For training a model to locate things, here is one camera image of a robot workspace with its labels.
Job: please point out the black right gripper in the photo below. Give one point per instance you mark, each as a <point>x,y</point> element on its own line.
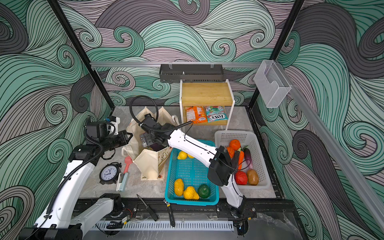
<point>149,140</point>

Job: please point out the large yellow pear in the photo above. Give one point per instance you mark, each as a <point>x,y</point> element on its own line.
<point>191,194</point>

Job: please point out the yellow starfruit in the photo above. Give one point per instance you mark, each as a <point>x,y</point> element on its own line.
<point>179,187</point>

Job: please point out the orange tomato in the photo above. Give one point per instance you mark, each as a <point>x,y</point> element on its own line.
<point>235,144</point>

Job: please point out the black alarm clock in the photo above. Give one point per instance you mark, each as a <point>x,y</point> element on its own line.
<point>110,173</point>

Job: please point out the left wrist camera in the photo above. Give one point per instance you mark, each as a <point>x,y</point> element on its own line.
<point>112,125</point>

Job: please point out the orange carrot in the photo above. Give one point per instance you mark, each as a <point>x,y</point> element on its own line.
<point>241,159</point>

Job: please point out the white plastic basket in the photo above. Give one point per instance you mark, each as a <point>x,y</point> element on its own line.
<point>223,138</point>

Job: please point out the white wooden shelf rack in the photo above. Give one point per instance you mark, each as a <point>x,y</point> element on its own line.
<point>207,94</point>

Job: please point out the orange Fox's candy bag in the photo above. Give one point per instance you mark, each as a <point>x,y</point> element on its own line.
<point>196,114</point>

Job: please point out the brown potato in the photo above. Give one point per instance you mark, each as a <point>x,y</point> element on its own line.
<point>253,177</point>

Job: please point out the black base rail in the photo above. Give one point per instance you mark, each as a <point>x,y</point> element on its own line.
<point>138,210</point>

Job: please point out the black adjustable wrench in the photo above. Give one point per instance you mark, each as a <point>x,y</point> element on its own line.
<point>170,212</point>

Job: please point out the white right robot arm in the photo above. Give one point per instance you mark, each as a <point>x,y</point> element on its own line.
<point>221,168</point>

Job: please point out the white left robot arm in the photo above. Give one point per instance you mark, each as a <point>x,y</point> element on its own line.
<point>56,222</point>

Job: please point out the teal Fox's candy bag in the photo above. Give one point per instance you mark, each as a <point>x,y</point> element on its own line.
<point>215,113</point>

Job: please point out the cream floral tote bag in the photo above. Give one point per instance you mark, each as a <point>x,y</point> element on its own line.
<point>150,162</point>

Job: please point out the red tomato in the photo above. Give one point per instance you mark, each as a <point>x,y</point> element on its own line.
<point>241,178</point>

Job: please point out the teal plastic basket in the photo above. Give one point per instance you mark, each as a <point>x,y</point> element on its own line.
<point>193,173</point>

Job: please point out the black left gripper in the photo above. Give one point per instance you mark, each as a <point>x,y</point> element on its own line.
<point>122,134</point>

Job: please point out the white slotted cable duct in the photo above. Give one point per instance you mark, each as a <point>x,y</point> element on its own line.
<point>179,226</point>

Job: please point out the green avocado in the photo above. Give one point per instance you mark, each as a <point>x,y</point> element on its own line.
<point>204,191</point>

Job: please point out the pink handled brush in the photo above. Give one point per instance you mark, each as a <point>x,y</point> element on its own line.
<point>123,177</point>

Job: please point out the clear acrylic wall holder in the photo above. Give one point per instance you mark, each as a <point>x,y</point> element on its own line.
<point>272,82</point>

